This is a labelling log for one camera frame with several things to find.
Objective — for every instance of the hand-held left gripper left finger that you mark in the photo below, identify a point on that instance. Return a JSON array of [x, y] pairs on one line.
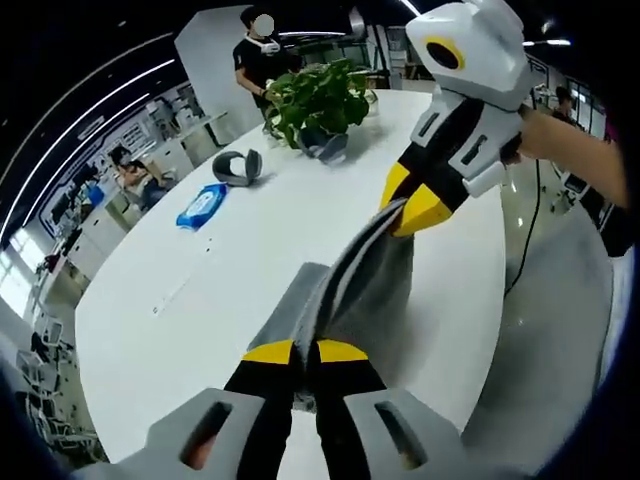
[[260, 400]]

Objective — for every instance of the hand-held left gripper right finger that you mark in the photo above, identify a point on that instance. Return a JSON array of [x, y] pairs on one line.
[[345, 395]]

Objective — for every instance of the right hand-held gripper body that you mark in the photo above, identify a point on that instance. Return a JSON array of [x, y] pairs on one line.
[[480, 55]]

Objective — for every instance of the grey towel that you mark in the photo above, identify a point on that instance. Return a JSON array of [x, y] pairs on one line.
[[370, 295]]

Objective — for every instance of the green potted plant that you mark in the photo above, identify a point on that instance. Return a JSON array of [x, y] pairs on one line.
[[315, 95]]

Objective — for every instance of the white neck-worn device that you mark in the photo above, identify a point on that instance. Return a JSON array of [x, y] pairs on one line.
[[270, 47]]

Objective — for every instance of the blue wipes packet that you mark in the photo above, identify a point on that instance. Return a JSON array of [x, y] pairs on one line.
[[202, 205]]

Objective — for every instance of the office chair with black jacket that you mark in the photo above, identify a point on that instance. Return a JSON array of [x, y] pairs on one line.
[[40, 342]]

